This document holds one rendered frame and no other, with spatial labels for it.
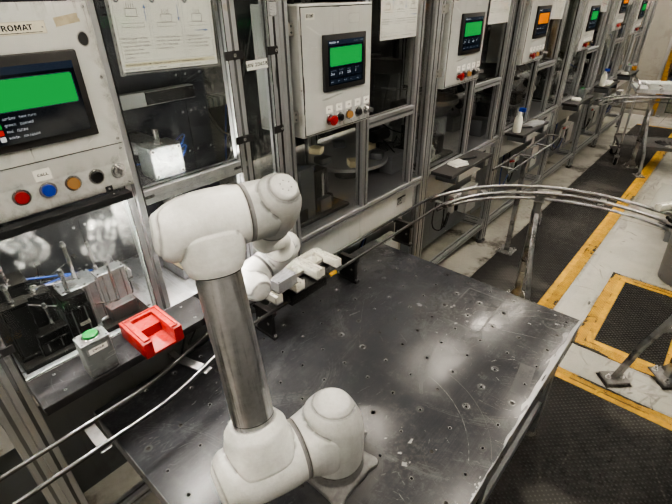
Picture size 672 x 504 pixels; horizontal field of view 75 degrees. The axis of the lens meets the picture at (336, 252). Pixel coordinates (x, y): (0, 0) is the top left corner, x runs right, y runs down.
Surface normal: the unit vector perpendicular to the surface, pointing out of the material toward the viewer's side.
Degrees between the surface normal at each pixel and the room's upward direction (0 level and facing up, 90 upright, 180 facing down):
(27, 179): 90
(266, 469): 69
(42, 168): 90
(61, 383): 0
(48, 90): 90
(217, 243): 78
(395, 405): 0
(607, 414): 0
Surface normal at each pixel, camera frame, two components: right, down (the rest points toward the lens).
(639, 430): -0.01, -0.86
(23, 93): 0.75, 0.33
